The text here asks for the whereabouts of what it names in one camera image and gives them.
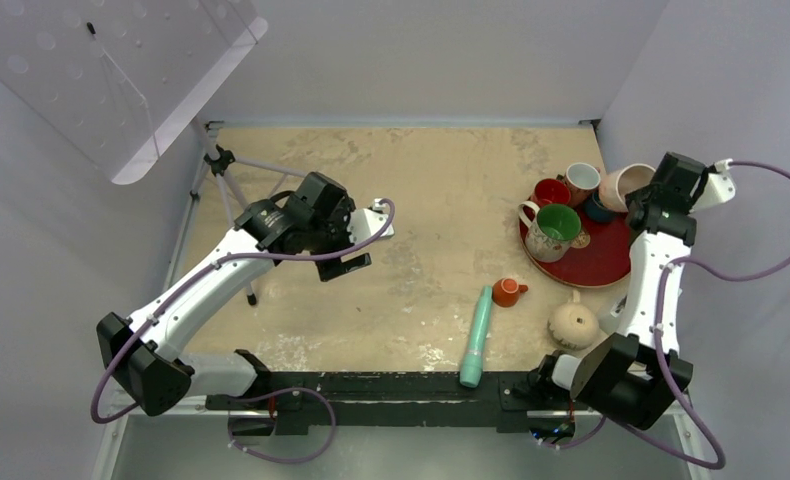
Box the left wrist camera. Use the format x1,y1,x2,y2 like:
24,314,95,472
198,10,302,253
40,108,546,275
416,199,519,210
348,198,389,244

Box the large white cat mug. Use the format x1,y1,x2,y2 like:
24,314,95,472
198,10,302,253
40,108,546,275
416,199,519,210
518,201,582,263

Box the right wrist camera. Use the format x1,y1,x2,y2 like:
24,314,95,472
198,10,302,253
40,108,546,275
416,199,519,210
693,158,737,212

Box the purple cable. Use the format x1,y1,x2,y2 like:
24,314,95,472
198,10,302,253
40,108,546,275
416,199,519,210
539,160,790,472
90,198,398,464

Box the teal pen tube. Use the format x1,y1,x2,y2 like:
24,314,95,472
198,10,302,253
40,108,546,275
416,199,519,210
459,286,493,388

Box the pink white mug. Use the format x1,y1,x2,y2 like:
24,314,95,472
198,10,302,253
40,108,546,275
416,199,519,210
598,164,655,213

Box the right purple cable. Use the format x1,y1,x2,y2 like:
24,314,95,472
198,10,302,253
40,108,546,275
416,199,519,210
539,160,790,472

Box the red glossy mug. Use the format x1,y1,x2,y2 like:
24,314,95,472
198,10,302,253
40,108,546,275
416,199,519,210
529,178,571,207

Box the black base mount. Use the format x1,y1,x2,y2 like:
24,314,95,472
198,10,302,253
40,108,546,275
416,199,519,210
206,362,587,443

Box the pink brown mug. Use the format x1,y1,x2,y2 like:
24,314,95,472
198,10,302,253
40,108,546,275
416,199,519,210
563,162,601,208

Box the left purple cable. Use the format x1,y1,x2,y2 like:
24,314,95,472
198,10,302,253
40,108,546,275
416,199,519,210
90,198,398,464

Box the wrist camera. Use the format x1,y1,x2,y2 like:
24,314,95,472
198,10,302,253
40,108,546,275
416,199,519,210
348,198,389,244
693,158,737,212

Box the red round tray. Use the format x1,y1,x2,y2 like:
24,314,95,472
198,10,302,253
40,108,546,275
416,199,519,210
518,205,631,288

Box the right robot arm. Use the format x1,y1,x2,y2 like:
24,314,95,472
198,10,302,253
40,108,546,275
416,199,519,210
530,152,709,430

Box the aluminium frame rail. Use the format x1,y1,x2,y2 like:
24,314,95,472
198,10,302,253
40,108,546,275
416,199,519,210
91,119,712,480

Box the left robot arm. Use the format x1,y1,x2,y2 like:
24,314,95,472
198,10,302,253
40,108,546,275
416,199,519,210
90,172,395,424

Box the blue mug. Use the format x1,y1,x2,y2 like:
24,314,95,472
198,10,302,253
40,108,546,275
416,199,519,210
584,193,617,224

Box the clear acrylic panel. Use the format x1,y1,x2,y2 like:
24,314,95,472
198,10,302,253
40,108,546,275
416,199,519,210
0,0,269,185

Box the cream teapot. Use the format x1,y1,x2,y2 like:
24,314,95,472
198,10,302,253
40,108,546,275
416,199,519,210
547,290,600,351

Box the small orange cup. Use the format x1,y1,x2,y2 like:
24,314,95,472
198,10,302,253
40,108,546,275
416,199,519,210
491,277,529,308

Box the tripod stand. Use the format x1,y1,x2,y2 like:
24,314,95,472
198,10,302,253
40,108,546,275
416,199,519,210
189,120,310,307

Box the white box on wall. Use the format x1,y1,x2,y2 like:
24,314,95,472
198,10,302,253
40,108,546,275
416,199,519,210
597,296,627,335

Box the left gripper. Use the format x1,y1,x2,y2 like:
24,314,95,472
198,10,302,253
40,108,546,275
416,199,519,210
305,197,371,280

